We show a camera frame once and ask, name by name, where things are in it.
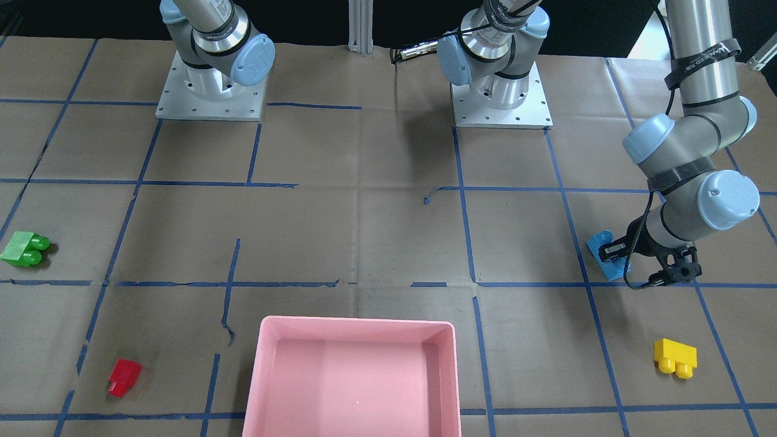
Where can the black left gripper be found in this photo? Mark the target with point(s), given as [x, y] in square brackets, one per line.
[638, 239]

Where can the blue long toy block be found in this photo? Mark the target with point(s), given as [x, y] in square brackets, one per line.
[612, 266]

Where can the yellow toy block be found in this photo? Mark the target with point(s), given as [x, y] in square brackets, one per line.
[672, 357]

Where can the green toy block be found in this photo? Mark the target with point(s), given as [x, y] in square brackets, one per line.
[25, 249]

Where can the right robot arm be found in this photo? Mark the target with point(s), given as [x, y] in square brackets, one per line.
[219, 46]

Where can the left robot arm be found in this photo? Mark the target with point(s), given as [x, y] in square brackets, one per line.
[492, 52]

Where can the pink plastic box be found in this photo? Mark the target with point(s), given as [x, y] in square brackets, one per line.
[330, 376]

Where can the red toy block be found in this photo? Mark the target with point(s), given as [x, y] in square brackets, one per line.
[123, 377]

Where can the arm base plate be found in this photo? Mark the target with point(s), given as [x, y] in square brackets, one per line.
[496, 102]
[207, 95]

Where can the aluminium frame post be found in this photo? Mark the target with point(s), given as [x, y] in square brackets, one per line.
[360, 27]

